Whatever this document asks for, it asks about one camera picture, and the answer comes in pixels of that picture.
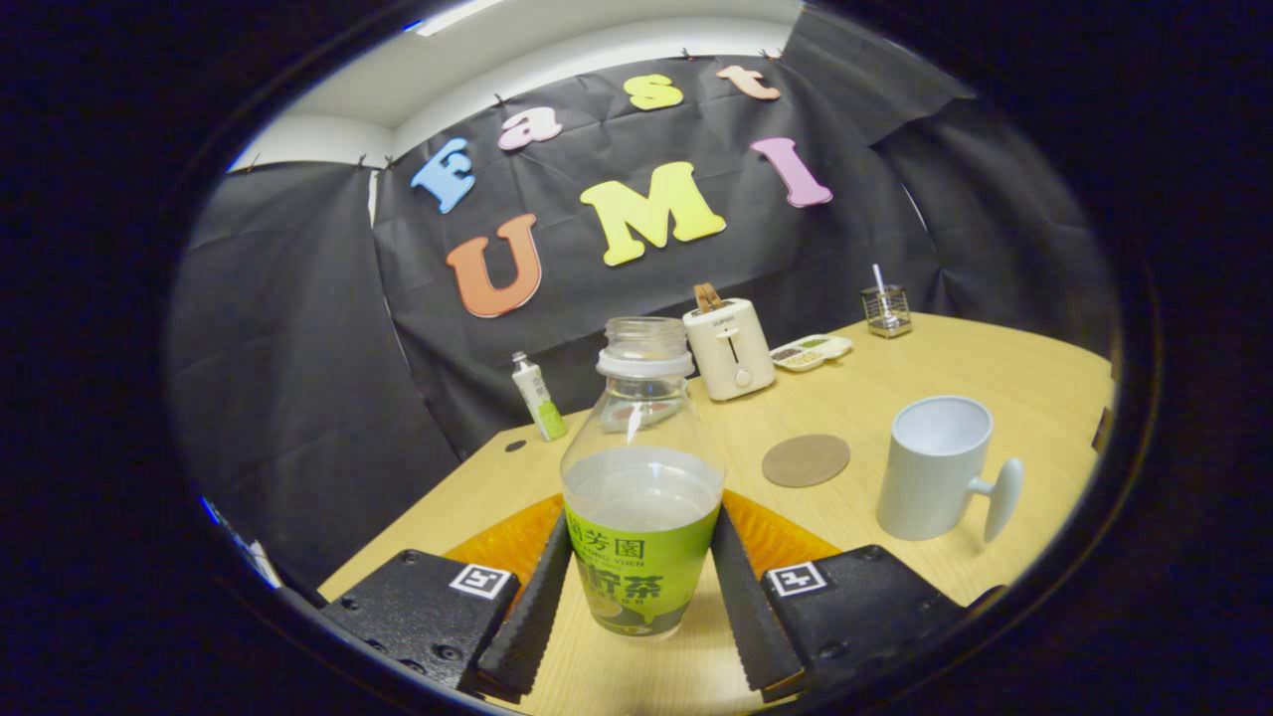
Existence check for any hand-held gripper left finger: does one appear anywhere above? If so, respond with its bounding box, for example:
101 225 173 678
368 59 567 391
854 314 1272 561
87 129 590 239
323 494 575 702

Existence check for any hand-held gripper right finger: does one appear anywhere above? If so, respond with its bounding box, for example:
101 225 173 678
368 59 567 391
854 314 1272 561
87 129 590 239
709 489 1005 702

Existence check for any clear juice bottle green label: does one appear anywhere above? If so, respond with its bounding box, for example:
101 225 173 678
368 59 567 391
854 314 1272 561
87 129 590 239
560 316 726 639

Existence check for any brown round coaster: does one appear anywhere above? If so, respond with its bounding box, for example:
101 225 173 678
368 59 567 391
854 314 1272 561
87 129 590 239
762 434 852 489

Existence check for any white cup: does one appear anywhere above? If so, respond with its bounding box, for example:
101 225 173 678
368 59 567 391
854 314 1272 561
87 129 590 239
875 396 1025 545

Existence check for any small white green bottle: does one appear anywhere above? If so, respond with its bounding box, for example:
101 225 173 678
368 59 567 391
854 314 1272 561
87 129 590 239
511 351 569 443

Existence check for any cream toaster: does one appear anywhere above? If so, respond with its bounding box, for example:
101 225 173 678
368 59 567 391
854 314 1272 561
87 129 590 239
682 296 777 402

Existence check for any white divided snack tray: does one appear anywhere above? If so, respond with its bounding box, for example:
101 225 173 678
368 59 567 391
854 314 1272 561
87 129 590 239
771 334 853 373

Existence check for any clear glass holder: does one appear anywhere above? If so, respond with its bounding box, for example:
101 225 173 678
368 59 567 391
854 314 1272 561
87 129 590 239
861 285 913 339

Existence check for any black backdrop cloth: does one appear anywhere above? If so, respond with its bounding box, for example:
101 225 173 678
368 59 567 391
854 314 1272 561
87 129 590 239
169 10 1120 598

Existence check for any wooden table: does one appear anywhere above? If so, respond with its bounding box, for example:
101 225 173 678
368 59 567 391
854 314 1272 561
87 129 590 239
318 313 1115 716

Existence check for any long ceiling light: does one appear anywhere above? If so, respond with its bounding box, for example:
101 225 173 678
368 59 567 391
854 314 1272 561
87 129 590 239
413 0 508 36

